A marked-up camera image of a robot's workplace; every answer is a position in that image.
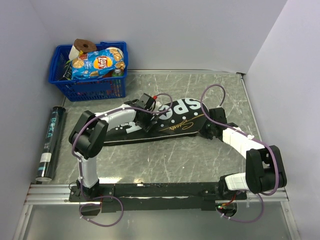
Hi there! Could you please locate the black SPORT racket bag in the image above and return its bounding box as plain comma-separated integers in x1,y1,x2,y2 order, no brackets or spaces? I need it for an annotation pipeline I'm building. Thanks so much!
104,98,207,146

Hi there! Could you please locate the black shuttlecock tube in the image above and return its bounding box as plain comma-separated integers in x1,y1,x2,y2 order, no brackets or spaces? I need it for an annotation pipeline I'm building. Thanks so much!
35,106,66,183

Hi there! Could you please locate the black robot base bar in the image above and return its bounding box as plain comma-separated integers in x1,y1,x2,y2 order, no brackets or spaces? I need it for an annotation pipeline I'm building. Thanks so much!
69,182,247,213

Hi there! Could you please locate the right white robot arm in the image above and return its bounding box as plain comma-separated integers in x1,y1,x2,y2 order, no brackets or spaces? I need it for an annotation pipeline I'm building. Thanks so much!
200,107,288,199

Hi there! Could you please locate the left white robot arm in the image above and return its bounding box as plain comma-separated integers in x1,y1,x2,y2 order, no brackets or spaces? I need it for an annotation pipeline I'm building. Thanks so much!
69,93,158,201

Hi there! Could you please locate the blue plastic shopping basket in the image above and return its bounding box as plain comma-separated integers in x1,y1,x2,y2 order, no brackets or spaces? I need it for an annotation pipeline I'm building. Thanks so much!
48,41,129,102

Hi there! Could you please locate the blue Lays chips bag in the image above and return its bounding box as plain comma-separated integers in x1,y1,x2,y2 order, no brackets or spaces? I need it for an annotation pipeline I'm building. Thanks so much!
71,47,126,80

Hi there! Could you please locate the dark green package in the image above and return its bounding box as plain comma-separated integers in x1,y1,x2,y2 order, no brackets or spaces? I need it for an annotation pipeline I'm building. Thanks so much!
60,61,73,81

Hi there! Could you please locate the white paper towel roll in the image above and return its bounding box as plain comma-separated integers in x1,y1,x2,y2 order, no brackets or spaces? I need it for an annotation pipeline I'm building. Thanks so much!
68,44,80,61

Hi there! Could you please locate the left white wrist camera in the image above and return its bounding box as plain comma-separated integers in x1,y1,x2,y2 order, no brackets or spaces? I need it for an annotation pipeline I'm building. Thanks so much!
153,95,162,109

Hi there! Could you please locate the aluminium rail frame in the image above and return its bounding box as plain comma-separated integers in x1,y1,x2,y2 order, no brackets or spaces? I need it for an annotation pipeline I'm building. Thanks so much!
24,184,289,205

